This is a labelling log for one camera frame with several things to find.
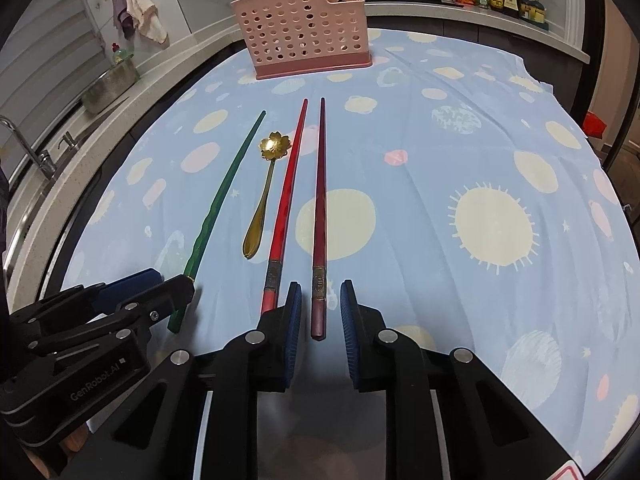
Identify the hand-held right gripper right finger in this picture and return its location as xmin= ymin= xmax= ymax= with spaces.
xmin=340 ymin=280 xmax=576 ymax=480

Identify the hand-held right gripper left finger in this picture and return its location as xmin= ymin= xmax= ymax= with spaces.
xmin=85 ymin=281 xmax=304 ymax=480

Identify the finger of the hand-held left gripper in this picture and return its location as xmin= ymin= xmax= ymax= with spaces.
xmin=30 ymin=274 xmax=197 ymax=356
xmin=10 ymin=268 xmax=164 ymax=341

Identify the green chopstick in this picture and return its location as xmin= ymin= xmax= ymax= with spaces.
xmin=167 ymin=111 xmax=267 ymax=334

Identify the dark red chopstick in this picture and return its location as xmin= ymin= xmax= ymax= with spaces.
xmin=310 ymin=98 xmax=328 ymax=339

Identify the pink perforated utensil holder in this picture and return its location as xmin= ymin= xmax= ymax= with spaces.
xmin=230 ymin=0 xmax=374 ymax=81

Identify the chrome faucet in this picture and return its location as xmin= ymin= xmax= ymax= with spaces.
xmin=0 ymin=115 xmax=56 ymax=181

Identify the stainless steel sink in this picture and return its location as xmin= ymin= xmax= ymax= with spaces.
xmin=0 ymin=95 xmax=136 ymax=201

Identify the gold flower spoon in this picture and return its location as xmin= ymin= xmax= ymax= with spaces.
xmin=242 ymin=131 xmax=293 ymax=261

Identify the blue dotted tablecloth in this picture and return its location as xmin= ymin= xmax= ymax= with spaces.
xmin=7 ymin=27 xmax=640 ymax=476

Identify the purple hanging cloth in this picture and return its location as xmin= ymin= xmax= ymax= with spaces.
xmin=111 ymin=0 xmax=137 ymax=41

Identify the cream hanging towel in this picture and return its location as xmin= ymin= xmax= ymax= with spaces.
xmin=115 ymin=0 xmax=168 ymax=45

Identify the red plastic bag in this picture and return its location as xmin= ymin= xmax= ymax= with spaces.
xmin=582 ymin=110 xmax=608 ymax=138

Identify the dark seasoning jar set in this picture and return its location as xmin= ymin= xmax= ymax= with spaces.
xmin=520 ymin=0 xmax=550 ymax=30

